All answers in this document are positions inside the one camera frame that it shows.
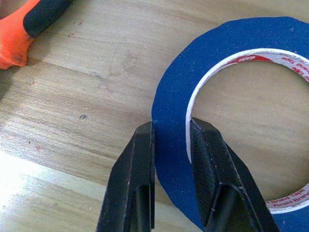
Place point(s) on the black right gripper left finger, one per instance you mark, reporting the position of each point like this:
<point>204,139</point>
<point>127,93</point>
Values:
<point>128,181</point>

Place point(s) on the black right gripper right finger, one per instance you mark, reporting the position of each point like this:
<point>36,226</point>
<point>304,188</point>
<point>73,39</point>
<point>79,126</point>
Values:
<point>217,181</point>

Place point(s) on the blue tape roll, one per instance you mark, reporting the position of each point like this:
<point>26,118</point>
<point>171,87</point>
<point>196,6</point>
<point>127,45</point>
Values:
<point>173,96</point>

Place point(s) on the orange and black pliers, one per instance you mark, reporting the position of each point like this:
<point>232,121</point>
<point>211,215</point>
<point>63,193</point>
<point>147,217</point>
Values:
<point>14,36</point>

